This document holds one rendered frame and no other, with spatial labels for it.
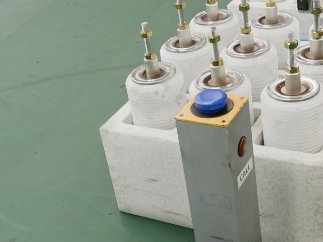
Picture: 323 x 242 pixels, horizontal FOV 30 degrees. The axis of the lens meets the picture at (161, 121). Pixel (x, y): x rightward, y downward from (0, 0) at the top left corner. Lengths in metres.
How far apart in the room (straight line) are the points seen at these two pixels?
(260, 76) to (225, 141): 0.31
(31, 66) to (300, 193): 1.06
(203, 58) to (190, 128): 0.34
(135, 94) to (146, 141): 0.08
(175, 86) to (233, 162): 0.26
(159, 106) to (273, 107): 0.20
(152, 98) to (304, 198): 0.28
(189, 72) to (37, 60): 0.82
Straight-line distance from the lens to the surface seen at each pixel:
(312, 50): 0.98
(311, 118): 0.87
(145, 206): 1.06
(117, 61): 1.68
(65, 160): 1.29
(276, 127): 0.88
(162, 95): 0.96
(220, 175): 0.75
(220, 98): 0.73
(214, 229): 0.82
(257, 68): 1.00
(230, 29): 1.15
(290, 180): 0.89
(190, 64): 1.05
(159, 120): 0.98
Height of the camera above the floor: 0.68
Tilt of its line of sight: 30 degrees down
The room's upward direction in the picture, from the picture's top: 10 degrees counter-clockwise
